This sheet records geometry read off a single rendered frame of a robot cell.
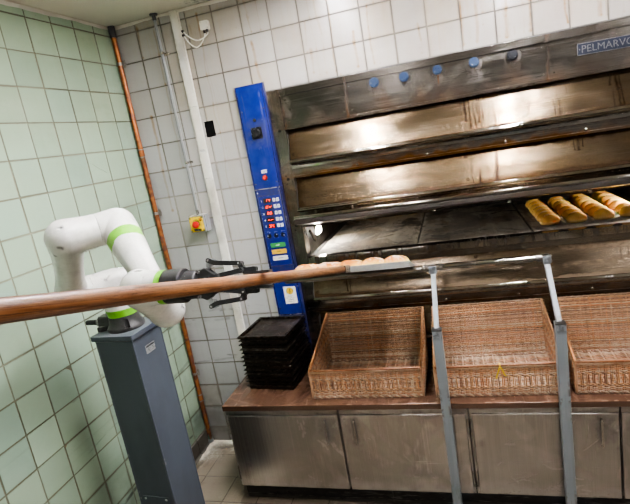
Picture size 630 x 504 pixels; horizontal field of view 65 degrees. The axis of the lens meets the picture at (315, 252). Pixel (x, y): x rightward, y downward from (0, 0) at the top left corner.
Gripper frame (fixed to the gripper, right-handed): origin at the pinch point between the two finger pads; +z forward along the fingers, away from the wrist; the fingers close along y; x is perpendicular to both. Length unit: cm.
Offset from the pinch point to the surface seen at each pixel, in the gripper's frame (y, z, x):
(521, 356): 52, 74, -154
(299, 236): -20, -36, -149
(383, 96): -84, 19, -133
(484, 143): -55, 65, -140
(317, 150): -63, -18, -136
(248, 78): -104, -50, -126
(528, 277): 13, 81, -156
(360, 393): 61, -3, -120
